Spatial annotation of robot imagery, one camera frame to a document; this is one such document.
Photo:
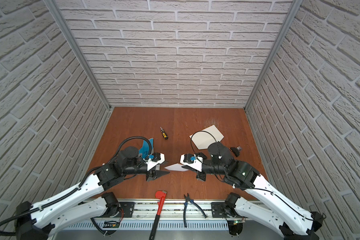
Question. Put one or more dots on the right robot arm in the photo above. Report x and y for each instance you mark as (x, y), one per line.
(279, 213)

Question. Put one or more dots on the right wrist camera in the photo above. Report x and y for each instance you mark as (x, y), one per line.
(191, 160)

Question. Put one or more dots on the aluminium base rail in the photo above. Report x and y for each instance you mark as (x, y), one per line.
(203, 215)

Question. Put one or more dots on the pink white letter card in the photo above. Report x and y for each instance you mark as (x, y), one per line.
(176, 168)

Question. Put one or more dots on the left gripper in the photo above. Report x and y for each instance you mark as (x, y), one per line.
(158, 173)

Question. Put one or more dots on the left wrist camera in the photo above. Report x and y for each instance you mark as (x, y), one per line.
(154, 159)

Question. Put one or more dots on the black yellow stubby screwdriver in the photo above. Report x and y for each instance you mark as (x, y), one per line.
(164, 133)

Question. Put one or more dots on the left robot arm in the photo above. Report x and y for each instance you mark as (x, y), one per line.
(88, 199)

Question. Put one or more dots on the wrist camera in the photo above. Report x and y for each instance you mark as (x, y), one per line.
(191, 160)
(154, 159)

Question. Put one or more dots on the cream envelope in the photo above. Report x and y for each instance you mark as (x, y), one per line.
(206, 137)

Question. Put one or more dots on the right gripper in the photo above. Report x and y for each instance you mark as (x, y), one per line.
(201, 176)

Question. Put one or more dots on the blue grey work glove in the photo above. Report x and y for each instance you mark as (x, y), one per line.
(144, 150)

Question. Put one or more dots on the red pipe wrench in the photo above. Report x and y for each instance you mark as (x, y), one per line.
(161, 196)

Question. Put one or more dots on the small black orange object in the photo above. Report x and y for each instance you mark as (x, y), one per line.
(236, 150)

